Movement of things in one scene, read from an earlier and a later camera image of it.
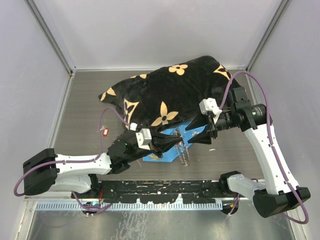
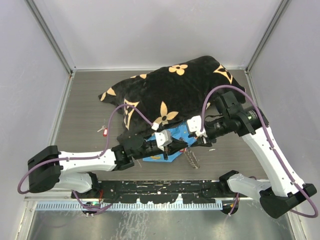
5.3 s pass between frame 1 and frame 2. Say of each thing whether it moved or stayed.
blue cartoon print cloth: stayed
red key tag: stayed
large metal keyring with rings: moved
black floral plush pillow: stayed
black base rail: stayed
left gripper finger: moved
